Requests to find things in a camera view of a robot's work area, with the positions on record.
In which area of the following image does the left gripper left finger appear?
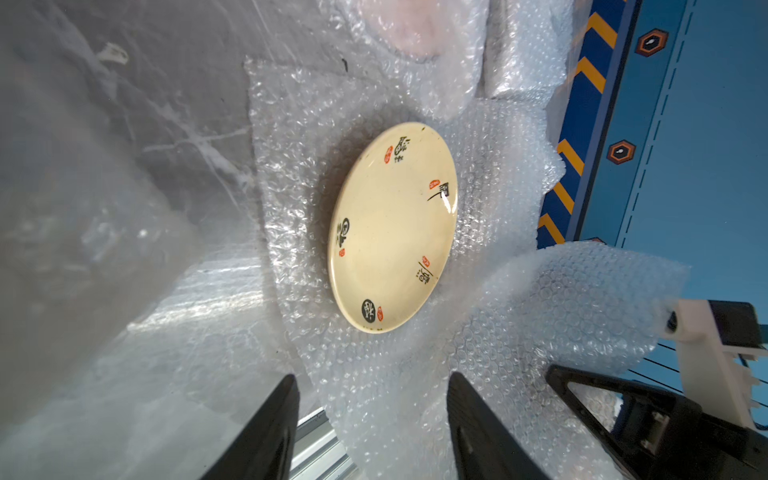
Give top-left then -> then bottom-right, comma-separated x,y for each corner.
202,374 -> 300,480

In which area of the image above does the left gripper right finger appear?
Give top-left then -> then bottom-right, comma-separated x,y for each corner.
446,372 -> 534,479

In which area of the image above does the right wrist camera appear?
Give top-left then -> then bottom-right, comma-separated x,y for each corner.
662,299 -> 767,430

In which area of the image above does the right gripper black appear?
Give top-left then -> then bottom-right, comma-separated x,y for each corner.
545,364 -> 767,479

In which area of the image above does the bubble wrap sheet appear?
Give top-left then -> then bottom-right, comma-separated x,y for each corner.
245,59 -> 688,479

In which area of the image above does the cream yellow dinner plate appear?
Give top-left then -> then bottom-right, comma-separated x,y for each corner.
328,122 -> 460,334

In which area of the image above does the left bubble wrapped plate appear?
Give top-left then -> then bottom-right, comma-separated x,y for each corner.
1,40 -> 199,427

